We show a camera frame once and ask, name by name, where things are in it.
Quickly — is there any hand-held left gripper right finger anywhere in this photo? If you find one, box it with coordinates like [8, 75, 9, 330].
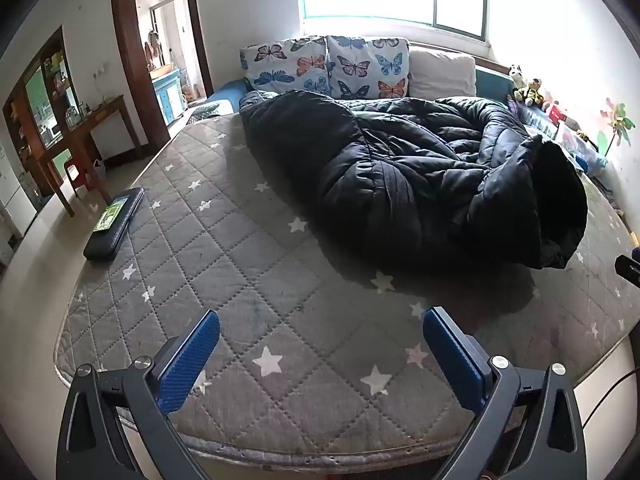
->
[422, 306, 588, 480]

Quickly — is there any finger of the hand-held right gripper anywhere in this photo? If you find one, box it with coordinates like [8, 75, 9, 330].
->
[615, 254, 640, 289]

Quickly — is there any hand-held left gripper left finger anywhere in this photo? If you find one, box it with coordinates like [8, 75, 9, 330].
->
[55, 309, 222, 480]

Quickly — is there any black puffer jacket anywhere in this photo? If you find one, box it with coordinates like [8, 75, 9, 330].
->
[239, 89, 589, 271]

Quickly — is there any grey star quilted mattress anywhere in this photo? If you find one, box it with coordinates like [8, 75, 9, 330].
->
[54, 110, 640, 463]

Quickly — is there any clear plastic bag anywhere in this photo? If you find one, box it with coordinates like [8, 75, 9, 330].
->
[555, 125, 608, 176]

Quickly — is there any black case with green label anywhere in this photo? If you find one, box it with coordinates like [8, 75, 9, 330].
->
[82, 186, 146, 262]

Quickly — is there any yellow green plush toy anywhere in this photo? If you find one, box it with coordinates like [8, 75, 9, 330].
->
[515, 77, 546, 107]

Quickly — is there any red plastic stool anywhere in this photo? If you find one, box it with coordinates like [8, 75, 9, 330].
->
[62, 160, 93, 200]

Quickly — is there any blue sofa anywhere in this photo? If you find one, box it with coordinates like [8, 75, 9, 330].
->
[205, 57, 526, 116]

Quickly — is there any white refrigerator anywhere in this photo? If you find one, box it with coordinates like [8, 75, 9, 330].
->
[0, 145, 38, 238]

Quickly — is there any blue checked cloth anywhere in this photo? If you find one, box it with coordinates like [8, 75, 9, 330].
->
[187, 101, 236, 123]

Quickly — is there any wooden desk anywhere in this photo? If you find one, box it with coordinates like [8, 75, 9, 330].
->
[37, 94, 143, 218]

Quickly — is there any blue cabinet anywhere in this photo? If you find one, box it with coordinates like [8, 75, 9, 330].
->
[150, 66, 183, 125]

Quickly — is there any white pillow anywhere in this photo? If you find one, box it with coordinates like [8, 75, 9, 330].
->
[407, 45, 477, 101]

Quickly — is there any wooden display cabinet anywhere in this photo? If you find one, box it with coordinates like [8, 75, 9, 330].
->
[2, 27, 88, 198]

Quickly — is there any butterfly print pillow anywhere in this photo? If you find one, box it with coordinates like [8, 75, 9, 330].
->
[326, 36, 411, 101]
[239, 37, 335, 97]

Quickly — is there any black cable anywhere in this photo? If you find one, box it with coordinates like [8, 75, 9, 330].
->
[582, 370, 640, 431]

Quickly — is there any flower wall sticker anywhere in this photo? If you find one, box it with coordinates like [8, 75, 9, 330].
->
[597, 97, 637, 158]

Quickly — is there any brown wooden door frame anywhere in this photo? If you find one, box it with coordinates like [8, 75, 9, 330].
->
[110, 0, 215, 148]

